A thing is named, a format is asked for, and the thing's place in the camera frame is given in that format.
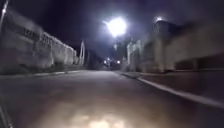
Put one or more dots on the pale pole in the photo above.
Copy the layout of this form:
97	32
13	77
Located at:
82	53

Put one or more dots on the dark asphalt road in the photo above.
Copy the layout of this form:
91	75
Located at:
93	96

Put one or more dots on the street lamp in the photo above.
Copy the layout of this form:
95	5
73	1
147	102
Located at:
116	27

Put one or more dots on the pale fence with posts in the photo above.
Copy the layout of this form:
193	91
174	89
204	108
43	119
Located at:
173	50

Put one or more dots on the pale kerb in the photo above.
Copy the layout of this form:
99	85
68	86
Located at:
50	73
173	91

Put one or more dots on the dark pavement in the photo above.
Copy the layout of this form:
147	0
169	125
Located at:
186	81

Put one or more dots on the grey wall with railing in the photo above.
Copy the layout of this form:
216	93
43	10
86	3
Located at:
36	50

